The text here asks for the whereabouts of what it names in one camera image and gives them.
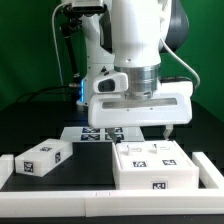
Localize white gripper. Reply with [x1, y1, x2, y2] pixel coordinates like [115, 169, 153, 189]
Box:
[88, 81, 193, 144]

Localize white door panel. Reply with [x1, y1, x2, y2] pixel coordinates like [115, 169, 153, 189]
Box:
[116, 142, 157, 170]
[152, 141, 193, 168]

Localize white cabinet body box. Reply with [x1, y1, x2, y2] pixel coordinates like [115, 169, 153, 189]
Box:
[112, 144, 199, 190]

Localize white cabinet top block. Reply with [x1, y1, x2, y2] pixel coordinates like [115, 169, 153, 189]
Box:
[15, 139, 73, 177]

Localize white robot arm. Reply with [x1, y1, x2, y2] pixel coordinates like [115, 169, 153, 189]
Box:
[61, 0, 194, 143]

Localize white marker tag sheet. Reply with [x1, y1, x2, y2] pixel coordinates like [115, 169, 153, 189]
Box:
[60, 127, 144, 142]

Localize white fence rail frame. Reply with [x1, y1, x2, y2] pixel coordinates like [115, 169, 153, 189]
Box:
[0, 152, 224, 218]

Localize black cable bundle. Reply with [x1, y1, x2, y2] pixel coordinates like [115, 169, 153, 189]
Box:
[14, 84, 83, 103]

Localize white cable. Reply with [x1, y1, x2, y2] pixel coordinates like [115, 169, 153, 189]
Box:
[50, 2, 73, 101]

